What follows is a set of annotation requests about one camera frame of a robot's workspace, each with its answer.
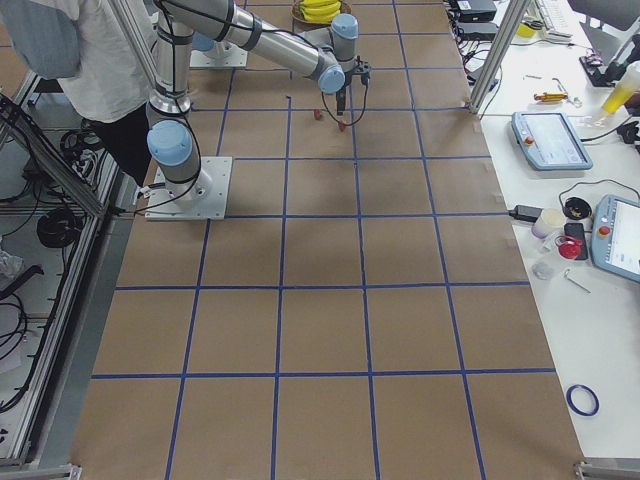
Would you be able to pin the teach pendant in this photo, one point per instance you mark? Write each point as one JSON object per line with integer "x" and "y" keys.
{"x": 549, "y": 141}
{"x": 615, "y": 237}

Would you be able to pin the yellow banana bunch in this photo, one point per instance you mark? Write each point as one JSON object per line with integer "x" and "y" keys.
{"x": 320, "y": 11}

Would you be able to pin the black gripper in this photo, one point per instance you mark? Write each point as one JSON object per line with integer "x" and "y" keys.
{"x": 341, "y": 93}

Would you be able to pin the black power adapter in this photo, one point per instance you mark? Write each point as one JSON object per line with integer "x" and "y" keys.
{"x": 525, "y": 213}

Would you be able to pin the white cup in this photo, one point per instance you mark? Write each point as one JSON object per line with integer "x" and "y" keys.
{"x": 549, "y": 221}

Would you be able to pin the red round object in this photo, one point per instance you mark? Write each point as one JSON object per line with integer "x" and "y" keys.
{"x": 569, "y": 247}

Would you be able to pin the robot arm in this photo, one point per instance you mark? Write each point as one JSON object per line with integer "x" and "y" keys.
{"x": 169, "y": 101}
{"x": 222, "y": 27}

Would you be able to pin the teach pendant near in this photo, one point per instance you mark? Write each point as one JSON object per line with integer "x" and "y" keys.
{"x": 615, "y": 237}

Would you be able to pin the wicker basket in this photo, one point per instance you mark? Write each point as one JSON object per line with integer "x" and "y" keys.
{"x": 346, "y": 8}

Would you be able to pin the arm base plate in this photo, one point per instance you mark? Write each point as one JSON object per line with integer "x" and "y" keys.
{"x": 207, "y": 199}
{"x": 218, "y": 56}

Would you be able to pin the teach pendant far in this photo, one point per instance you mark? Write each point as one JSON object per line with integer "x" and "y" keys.
{"x": 549, "y": 141}

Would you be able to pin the black bowl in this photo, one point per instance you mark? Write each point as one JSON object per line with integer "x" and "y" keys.
{"x": 575, "y": 208}

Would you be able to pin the blue tape roll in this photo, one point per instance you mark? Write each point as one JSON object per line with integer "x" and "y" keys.
{"x": 582, "y": 400}

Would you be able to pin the gold wrapped tool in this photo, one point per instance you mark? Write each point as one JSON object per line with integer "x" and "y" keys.
{"x": 547, "y": 97}

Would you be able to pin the aluminium frame post right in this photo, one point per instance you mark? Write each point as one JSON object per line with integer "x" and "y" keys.
{"x": 511, "y": 18}

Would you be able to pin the yellow bottle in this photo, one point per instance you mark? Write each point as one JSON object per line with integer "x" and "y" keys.
{"x": 623, "y": 90}

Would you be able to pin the person in white shirt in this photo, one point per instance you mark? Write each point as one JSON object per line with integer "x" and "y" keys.
{"x": 81, "y": 45}

